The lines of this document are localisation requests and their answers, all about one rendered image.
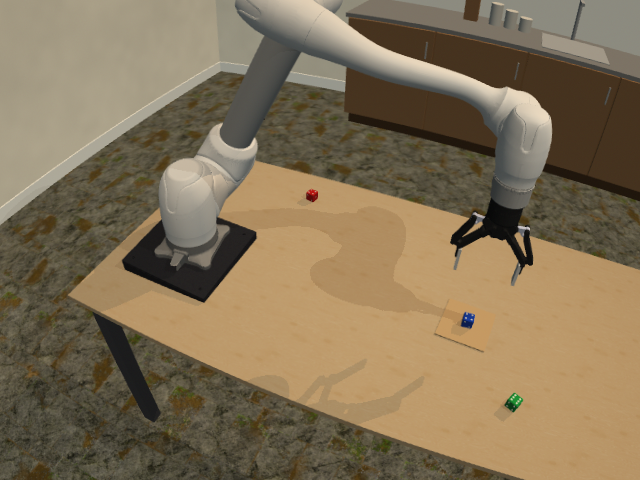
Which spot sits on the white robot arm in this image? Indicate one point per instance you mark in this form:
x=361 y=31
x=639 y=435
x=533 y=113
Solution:
x=190 y=199

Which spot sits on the green die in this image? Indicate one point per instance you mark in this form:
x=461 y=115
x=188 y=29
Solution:
x=513 y=402

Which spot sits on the blue die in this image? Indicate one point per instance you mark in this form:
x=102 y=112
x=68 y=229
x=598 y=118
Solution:
x=468 y=320

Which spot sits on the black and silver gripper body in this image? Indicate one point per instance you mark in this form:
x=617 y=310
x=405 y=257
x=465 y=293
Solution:
x=507 y=218

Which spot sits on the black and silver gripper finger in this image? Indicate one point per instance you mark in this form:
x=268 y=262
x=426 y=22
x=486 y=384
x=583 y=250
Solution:
x=461 y=241
x=522 y=260

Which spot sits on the orange mat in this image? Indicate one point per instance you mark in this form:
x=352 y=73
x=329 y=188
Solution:
x=450 y=325

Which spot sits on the red die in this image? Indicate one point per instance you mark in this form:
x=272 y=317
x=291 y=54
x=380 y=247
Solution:
x=312 y=195

